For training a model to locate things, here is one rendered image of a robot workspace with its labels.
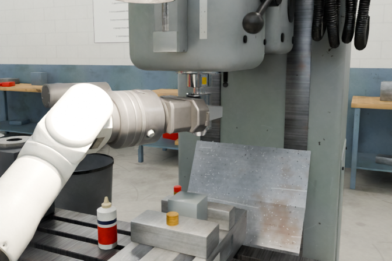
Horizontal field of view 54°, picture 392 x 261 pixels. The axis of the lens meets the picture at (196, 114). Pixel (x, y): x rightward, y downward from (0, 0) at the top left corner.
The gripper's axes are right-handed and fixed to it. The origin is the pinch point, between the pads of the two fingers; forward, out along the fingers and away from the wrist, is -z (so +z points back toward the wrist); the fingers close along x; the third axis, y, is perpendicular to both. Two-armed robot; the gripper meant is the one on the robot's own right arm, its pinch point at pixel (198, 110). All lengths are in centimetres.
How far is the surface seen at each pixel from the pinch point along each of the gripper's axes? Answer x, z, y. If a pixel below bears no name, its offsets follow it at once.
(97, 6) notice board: 486, -235, -88
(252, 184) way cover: 11.7, -30.1, 23.3
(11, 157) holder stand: 39.4, 21.1, 13.2
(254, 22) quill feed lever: -16.9, 5.4, -14.3
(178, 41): -7.1, 10.5, -11.8
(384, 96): 111, -356, 25
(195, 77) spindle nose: -1.3, 2.0, -6.3
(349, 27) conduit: -12.8, -29.2, -16.1
